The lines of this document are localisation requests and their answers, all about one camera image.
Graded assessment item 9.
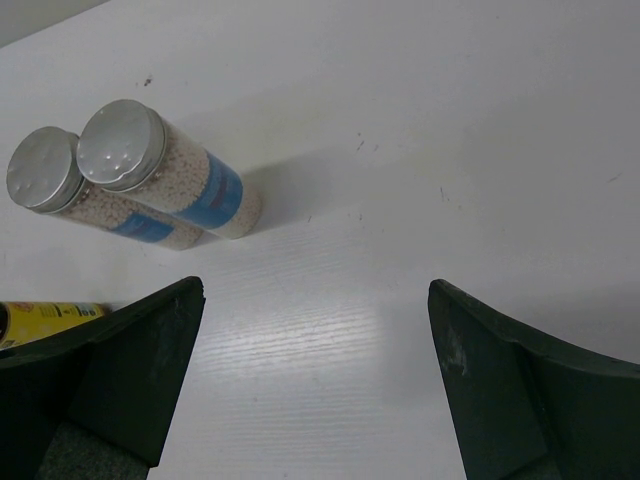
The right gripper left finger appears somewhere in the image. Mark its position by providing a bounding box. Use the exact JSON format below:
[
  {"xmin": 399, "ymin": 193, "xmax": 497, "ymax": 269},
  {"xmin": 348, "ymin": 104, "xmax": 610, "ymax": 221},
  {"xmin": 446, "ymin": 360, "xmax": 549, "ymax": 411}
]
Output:
[{"xmin": 1, "ymin": 276, "xmax": 205, "ymax": 479}]

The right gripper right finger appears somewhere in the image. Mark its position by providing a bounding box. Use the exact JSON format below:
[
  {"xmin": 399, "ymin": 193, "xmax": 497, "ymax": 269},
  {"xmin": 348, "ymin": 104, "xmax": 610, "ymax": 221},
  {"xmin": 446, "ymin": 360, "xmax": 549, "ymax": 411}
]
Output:
[{"xmin": 428, "ymin": 279, "xmax": 639, "ymax": 479}]

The small yellow bottle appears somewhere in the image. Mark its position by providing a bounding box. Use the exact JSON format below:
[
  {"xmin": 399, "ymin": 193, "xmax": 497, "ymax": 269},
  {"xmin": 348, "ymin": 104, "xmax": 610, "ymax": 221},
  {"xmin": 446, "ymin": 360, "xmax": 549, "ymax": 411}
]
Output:
[{"xmin": 1, "ymin": 301, "xmax": 112, "ymax": 350}]

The left silver lid salt jar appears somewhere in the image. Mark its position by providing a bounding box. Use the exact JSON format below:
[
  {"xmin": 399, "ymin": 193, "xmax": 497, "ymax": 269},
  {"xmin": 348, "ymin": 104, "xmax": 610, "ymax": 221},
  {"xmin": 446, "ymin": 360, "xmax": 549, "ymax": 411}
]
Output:
[{"xmin": 6, "ymin": 126, "xmax": 204, "ymax": 251}]

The silver lid salt jar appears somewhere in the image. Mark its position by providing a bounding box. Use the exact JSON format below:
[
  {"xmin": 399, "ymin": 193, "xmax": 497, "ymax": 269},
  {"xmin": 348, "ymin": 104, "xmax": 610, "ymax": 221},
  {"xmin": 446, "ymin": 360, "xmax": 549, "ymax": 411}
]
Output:
[
  {"xmin": 6, "ymin": 126, "xmax": 204, "ymax": 251},
  {"xmin": 77, "ymin": 99, "xmax": 263, "ymax": 239}
]

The right silver lid salt jar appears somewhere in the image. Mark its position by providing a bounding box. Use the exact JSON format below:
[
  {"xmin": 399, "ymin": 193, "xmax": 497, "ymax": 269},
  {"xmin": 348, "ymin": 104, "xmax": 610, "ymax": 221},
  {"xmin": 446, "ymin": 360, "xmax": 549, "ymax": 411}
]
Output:
[{"xmin": 77, "ymin": 99, "xmax": 263, "ymax": 239}]

